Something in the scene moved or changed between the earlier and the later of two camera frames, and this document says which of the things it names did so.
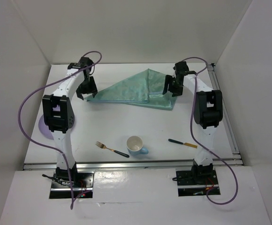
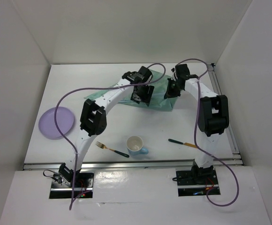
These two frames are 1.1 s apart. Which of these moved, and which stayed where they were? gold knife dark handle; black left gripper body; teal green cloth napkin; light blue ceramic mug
Moved: black left gripper body
Stayed: gold knife dark handle; light blue ceramic mug; teal green cloth napkin
